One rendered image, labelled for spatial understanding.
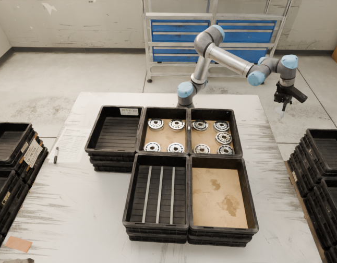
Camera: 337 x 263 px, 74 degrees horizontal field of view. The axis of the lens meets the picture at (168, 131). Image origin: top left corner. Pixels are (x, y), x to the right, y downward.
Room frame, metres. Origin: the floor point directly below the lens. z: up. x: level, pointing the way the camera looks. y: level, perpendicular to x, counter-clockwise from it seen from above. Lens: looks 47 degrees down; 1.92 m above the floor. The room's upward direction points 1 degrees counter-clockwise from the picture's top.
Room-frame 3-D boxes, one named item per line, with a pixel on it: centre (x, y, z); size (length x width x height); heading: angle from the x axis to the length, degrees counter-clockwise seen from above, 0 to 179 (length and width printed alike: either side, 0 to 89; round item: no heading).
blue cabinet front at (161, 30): (2.84, -0.15, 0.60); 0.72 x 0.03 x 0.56; 87
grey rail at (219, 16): (2.85, -0.55, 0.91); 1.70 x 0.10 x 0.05; 87
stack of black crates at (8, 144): (1.18, 1.32, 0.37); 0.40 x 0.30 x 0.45; 177
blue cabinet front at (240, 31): (2.80, -0.95, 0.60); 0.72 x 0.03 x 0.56; 87
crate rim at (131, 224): (0.56, 0.05, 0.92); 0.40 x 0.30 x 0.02; 176
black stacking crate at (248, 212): (0.55, -0.25, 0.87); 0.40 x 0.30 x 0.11; 176
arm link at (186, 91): (1.36, -0.13, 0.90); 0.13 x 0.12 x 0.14; 138
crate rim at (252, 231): (0.55, -0.25, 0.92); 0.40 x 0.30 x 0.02; 176
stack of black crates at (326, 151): (1.06, -1.27, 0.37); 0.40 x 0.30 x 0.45; 177
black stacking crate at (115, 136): (0.98, 0.32, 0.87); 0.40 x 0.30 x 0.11; 176
